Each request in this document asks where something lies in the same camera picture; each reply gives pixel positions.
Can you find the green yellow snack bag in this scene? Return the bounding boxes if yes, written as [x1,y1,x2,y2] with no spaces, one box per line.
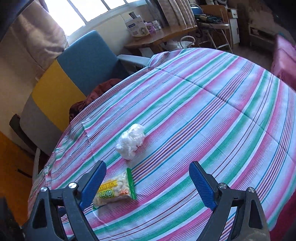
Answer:
[93,168,137,209]

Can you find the white plastic bag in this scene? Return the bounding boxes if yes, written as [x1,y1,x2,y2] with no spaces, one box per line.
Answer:
[115,123,145,160]

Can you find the orange wooden wardrobe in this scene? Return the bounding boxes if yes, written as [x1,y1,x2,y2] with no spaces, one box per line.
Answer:
[1,133,33,225]

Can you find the dark red cloth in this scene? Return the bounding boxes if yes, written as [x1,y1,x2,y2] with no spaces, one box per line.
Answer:
[69,78,122,122]

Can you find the striped bed sheet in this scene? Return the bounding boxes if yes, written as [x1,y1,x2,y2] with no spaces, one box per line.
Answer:
[28,48,295,240]

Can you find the pink bedding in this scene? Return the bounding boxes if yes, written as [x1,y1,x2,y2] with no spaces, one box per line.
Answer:
[271,35,296,90]

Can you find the grey yellow blue armchair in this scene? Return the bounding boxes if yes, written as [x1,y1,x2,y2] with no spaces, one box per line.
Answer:
[10,31,149,156]

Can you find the pink curtain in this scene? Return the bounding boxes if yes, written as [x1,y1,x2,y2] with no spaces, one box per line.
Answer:
[11,1,69,71]

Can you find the wooden desk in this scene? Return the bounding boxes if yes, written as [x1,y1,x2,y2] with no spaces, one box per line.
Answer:
[125,25,198,55]

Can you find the white appliance box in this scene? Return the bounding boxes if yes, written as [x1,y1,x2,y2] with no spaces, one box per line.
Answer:
[125,11,149,38]

